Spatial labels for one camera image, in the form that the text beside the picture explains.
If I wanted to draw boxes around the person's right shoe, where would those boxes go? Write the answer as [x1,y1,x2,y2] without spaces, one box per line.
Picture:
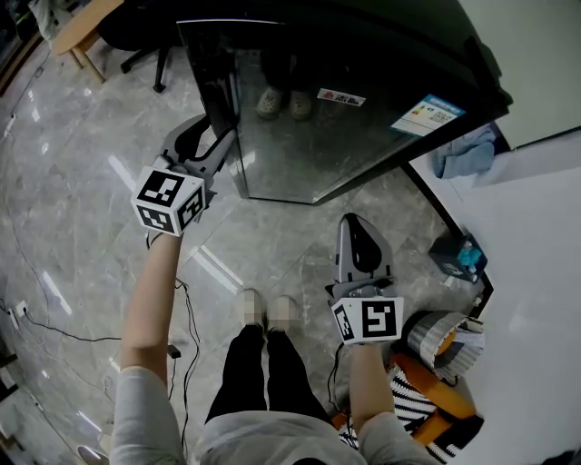
[271,294,297,332]

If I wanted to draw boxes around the blue cloth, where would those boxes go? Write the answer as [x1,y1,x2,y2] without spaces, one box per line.
[430,131,496,179]

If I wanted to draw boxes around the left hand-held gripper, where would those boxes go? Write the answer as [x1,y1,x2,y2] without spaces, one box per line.
[131,113,237,238]

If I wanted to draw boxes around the person's shoe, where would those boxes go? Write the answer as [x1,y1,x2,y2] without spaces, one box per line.
[239,290,265,327]
[271,294,297,332]

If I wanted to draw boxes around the person's right forearm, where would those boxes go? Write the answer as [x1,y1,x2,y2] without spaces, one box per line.
[347,342,396,437]

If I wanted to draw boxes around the wooden table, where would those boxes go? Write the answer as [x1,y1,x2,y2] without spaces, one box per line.
[52,0,123,85]

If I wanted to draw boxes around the person's black trousers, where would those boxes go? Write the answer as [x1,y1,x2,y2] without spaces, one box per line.
[206,324,332,423]

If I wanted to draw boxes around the black floor cable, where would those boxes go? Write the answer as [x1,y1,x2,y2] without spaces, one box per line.
[20,311,123,342]

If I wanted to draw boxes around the right hand-held gripper cable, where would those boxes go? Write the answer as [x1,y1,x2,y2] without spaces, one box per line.
[327,342,351,412]

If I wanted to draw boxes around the black glossy appliance door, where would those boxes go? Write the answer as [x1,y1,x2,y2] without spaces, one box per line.
[231,43,512,206]

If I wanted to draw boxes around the black glass-door fridge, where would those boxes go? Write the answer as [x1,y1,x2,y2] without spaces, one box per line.
[175,0,517,201]

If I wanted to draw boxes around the person's left shoe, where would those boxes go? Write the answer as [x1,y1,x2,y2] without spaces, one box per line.
[239,290,265,327]

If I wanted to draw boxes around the dark blue box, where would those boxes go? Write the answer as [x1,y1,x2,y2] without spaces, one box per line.
[428,233,489,285]

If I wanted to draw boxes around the left hand-held gripper cable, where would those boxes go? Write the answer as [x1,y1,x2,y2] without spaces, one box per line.
[174,279,202,455]

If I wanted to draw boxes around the black office chair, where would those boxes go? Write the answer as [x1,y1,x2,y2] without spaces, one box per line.
[97,0,182,94]

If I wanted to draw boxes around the person's grey shirt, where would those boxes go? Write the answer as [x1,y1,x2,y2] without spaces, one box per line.
[111,365,441,465]

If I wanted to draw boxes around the person's left forearm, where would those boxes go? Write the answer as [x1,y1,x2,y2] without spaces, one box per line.
[120,231,181,396]

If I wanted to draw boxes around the hand-held gripper cable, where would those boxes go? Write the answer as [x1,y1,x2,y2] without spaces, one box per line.
[327,342,351,412]
[174,279,202,455]

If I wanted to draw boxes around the striped woven basket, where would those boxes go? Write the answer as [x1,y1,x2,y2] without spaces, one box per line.
[406,311,486,382]

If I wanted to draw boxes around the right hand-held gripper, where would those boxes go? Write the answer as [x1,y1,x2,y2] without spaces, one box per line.
[324,213,405,346]

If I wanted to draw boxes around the round beige stool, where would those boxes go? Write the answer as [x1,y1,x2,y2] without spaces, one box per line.
[76,444,110,465]

